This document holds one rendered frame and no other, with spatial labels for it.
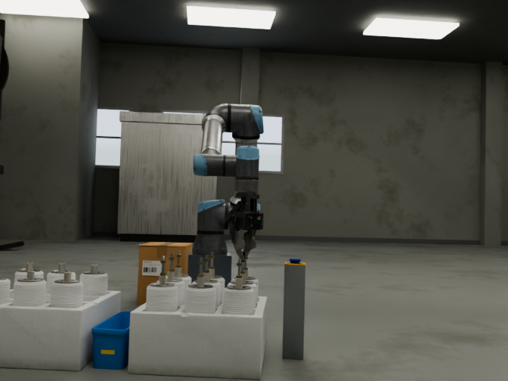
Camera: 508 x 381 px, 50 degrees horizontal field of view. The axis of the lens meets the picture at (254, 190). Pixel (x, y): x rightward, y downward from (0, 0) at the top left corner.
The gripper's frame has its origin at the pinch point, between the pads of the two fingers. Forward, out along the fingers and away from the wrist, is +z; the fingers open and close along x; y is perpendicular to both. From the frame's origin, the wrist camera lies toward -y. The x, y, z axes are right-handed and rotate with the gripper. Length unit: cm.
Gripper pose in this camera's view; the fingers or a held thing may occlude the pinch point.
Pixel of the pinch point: (242, 254)
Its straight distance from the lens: 178.7
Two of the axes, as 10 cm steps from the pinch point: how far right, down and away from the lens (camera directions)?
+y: 5.1, -0.2, -8.6
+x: 8.6, 0.4, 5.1
